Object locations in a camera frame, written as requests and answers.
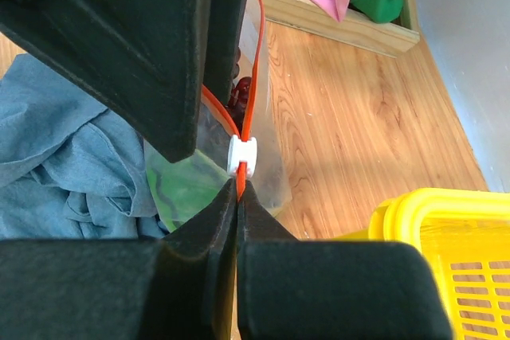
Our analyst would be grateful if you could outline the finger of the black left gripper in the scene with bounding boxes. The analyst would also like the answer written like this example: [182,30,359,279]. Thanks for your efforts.
[1,0,210,162]
[203,0,247,104]

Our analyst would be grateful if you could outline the white round zipper slider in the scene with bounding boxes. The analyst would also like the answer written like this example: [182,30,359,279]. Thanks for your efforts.
[226,135,258,178]

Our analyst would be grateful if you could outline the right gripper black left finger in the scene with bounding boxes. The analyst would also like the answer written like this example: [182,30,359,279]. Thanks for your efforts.
[1,181,237,339]

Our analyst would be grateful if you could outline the toy watermelon slice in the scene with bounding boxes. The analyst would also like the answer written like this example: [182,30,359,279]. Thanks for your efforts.
[144,145,229,232]

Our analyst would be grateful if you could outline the clear zip bag orange seal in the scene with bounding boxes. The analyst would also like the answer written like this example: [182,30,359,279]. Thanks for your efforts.
[143,0,294,233]

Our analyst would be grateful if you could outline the wooden clothes rack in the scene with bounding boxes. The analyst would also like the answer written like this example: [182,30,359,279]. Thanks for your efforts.
[263,0,421,57]

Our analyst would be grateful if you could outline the yellow plastic basket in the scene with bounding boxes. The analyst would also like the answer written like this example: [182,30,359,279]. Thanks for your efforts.
[341,188,509,339]

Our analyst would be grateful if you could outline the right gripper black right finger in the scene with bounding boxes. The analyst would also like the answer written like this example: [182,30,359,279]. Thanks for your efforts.
[237,185,453,339]

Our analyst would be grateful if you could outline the dark red grape bunch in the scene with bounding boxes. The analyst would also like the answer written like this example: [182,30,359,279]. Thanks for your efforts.
[226,48,252,133]

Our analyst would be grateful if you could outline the blue crumpled cloth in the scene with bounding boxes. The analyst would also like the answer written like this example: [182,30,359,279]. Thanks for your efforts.
[1,54,165,239]

